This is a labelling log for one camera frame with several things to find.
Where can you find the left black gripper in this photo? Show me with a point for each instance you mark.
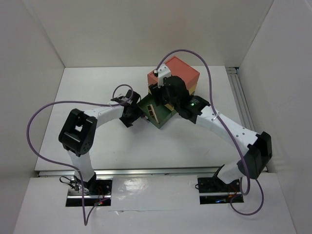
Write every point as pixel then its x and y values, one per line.
pixel 137 113

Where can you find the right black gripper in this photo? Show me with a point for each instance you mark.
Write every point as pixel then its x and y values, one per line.
pixel 156 94

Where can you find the black gold lipstick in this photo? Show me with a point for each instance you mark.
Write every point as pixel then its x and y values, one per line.
pixel 151 112

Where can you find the green bottom drawer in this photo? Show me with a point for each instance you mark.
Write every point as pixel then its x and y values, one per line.
pixel 164 114

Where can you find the red top drawer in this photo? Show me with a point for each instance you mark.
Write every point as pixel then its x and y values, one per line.
pixel 181 69

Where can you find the yellow drawer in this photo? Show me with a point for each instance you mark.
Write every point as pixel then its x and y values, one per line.
pixel 191 92

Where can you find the pink lip liner pencil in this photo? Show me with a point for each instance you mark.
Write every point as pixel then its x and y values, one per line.
pixel 155 114

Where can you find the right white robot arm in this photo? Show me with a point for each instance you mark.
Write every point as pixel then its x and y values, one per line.
pixel 255 150

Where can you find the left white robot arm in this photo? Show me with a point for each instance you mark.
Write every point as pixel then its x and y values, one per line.
pixel 78 133

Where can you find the three-drawer organizer box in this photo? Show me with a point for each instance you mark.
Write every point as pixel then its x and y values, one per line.
pixel 152 79

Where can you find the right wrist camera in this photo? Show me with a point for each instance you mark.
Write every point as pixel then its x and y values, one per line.
pixel 161 73

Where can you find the aluminium rail front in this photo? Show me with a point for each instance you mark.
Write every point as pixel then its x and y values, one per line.
pixel 156 171

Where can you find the aluminium rail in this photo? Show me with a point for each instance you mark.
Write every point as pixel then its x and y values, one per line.
pixel 239 97
pixel 156 171

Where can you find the aluminium rail right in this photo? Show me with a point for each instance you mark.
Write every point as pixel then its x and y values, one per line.
pixel 239 97

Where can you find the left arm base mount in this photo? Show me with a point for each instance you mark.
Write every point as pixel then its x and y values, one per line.
pixel 99 193

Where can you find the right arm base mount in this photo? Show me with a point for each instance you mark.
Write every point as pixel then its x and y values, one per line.
pixel 209 193

